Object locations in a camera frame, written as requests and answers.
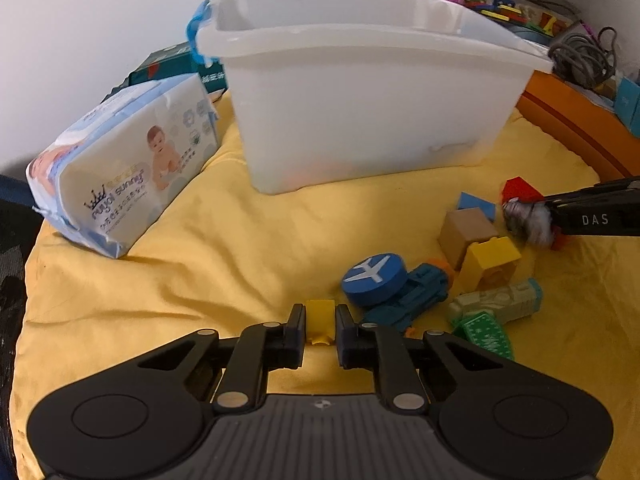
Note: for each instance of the blue disc with airplane print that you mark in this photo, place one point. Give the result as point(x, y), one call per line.
point(372, 272)

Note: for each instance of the dark green cardboard box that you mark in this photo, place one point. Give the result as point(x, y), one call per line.
point(165, 62)

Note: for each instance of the green patterned building block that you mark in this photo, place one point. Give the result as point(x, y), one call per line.
point(482, 332)

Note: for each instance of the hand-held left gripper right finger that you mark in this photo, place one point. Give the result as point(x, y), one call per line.
point(344, 330)

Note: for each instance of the red building block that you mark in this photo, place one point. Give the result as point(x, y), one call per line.
point(520, 191)

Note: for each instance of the orange cardboard box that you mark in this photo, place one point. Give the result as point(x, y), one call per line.
point(575, 130)

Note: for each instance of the white plastic storage bin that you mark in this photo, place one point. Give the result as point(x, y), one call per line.
point(360, 110)

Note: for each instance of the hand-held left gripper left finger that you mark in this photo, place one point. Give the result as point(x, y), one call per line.
point(299, 330)

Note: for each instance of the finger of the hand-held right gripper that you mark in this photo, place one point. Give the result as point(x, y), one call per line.
point(575, 227)
point(600, 192)

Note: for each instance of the yellow blanket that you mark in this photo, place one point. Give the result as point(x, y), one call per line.
point(200, 270)

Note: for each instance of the beige and teal toy piece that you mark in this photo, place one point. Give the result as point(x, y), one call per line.
point(495, 302)

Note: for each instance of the tan wooden cube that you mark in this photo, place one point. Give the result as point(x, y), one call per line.
point(462, 235)

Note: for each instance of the black mesh bag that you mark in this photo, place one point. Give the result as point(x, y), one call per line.
point(10, 240)

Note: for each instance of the small light blue building block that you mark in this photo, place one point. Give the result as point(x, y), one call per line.
point(475, 204)

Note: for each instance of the blue and orange toy vehicle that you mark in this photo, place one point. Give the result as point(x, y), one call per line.
point(415, 295)

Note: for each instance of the light blue cardboard box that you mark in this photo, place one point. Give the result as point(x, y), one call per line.
point(631, 105)

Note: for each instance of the baby wipes pack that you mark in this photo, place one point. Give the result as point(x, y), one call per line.
point(115, 170)

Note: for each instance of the hollow yellow building block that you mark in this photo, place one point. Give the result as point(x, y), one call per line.
point(492, 255)

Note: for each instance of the small yellow building block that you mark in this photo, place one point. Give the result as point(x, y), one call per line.
point(320, 315)

